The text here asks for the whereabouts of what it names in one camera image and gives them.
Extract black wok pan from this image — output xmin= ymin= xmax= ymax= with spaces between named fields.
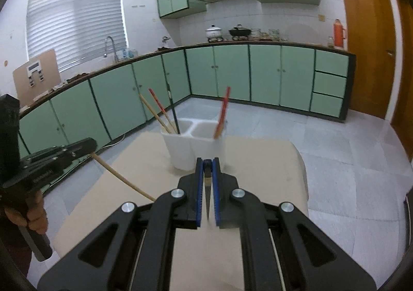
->
xmin=229 ymin=24 xmax=251 ymax=41

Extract left hand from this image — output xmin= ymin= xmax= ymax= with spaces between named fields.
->
xmin=4 ymin=191 xmax=48 ymax=235

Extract white window blinds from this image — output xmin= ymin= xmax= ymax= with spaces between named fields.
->
xmin=26 ymin=0 xmax=128 ymax=71

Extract orange thermos flask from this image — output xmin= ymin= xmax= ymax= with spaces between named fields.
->
xmin=333 ymin=19 xmax=346 ymax=48

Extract white two-compartment utensil holder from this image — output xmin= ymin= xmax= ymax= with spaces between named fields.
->
xmin=160 ymin=118 xmax=226 ymax=171

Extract green lower kitchen cabinets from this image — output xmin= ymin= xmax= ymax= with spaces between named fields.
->
xmin=19 ymin=43 xmax=356 ymax=156

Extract chrome kitchen faucet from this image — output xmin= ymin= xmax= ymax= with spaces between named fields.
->
xmin=104 ymin=35 xmax=119 ymax=63

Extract white cooking pot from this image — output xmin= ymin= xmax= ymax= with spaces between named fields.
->
xmin=205 ymin=25 xmax=224 ymax=43

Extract red-handled chopstick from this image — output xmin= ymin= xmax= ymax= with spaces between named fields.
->
xmin=213 ymin=87 xmax=231 ymax=139
xmin=213 ymin=106 xmax=227 ymax=139
xmin=148 ymin=88 xmax=178 ymax=134

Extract brown wooden door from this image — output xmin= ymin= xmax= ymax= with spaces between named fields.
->
xmin=344 ymin=0 xmax=396 ymax=119
xmin=391 ymin=0 xmax=412 ymax=161

